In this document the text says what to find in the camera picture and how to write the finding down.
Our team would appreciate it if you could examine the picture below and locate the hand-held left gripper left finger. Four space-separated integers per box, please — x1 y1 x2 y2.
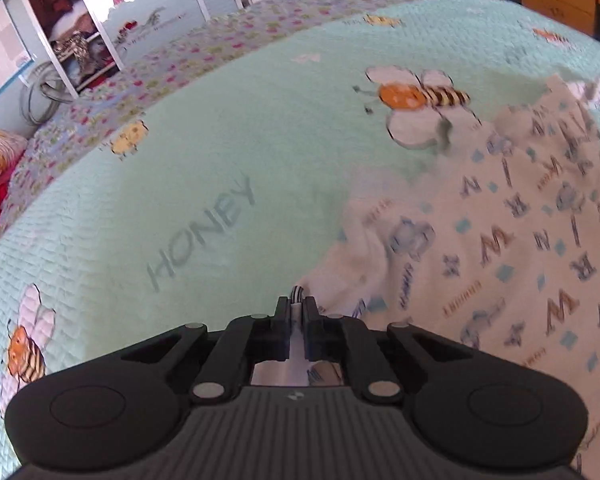
122 296 292 406

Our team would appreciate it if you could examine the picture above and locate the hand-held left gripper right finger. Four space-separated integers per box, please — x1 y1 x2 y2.
302 296 473 406

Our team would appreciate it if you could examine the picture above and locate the letter-print white shirt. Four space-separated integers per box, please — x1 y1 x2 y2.
252 72 600 480

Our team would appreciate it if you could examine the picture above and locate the pile of clothes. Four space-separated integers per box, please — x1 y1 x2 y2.
47 10 118 91

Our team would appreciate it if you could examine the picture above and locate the bee-print green blanket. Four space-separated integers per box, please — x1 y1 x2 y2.
0 0 600 471

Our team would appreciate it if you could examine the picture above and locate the electric fan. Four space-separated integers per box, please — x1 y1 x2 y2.
17 60 76 126

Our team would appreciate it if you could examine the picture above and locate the blue-bordered chart poster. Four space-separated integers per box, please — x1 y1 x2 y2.
0 0 35 98

